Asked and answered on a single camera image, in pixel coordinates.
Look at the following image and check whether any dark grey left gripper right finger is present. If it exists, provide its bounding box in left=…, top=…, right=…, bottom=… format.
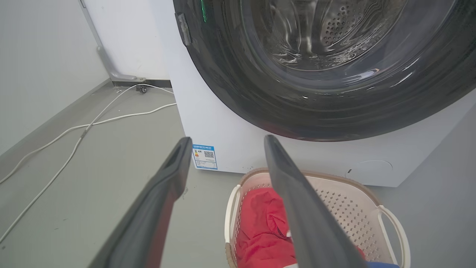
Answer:
left=264, top=134, right=368, bottom=268

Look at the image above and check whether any dark round washing machine door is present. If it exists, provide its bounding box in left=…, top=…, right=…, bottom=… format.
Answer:
left=173, top=0, right=476, bottom=142

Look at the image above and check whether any beige perforated laundry basket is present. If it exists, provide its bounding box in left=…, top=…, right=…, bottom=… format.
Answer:
left=224, top=168, right=411, bottom=268

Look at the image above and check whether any grey metal stand leg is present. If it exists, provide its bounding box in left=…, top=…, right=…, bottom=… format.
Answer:
left=78, top=0, right=146, bottom=83

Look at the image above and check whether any red garment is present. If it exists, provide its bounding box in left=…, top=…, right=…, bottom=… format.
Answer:
left=236, top=187, right=367, bottom=268

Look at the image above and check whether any white washing machine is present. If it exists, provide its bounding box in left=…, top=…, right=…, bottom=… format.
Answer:
left=150, top=0, right=476, bottom=188

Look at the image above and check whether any white cable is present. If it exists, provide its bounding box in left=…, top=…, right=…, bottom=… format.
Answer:
left=0, top=102, right=177, bottom=185
left=0, top=84, right=174, bottom=243

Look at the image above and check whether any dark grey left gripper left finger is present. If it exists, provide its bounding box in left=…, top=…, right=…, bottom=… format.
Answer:
left=88, top=137, right=193, bottom=268

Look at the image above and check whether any blue energy label sticker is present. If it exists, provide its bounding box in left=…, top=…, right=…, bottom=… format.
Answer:
left=192, top=144, right=218, bottom=170

